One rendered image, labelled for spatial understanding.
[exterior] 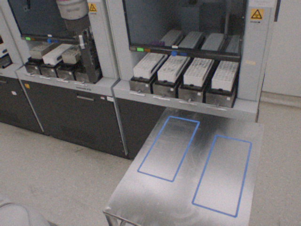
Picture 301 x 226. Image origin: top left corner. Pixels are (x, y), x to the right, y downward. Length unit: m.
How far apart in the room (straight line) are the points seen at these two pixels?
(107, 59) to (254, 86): 0.87
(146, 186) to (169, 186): 0.08
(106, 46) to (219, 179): 1.03
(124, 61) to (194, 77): 0.45
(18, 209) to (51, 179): 1.41
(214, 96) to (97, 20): 0.78
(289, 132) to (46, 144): 2.13
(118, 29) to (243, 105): 0.79
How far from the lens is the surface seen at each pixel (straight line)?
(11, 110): 2.67
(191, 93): 1.43
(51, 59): 1.91
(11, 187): 2.37
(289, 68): 2.63
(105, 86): 1.68
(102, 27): 1.60
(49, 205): 2.11
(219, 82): 1.39
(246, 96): 1.47
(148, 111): 1.62
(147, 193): 0.95
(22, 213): 0.84
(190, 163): 1.02
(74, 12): 0.85
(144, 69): 1.54
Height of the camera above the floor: 1.59
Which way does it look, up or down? 38 degrees down
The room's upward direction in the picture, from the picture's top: 7 degrees counter-clockwise
